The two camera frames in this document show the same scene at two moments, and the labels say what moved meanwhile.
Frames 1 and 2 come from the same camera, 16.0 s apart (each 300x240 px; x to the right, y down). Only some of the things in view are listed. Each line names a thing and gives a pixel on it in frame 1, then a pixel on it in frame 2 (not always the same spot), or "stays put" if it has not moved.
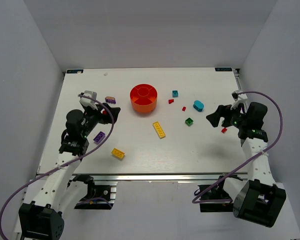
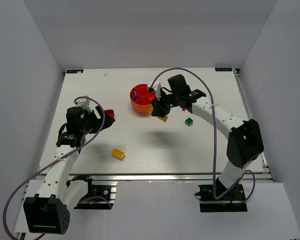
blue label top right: [223, 69] stays put
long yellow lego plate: [159, 131] → [163, 118]
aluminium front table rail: [158, 177] stays put
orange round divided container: [143, 98] stays put
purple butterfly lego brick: [110, 99] → [134, 96]
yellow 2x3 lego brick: [117, 153] stays put
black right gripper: [226, 117] → [159, 107]
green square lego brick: [189, 121] stays put
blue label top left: [74, 71] stays put
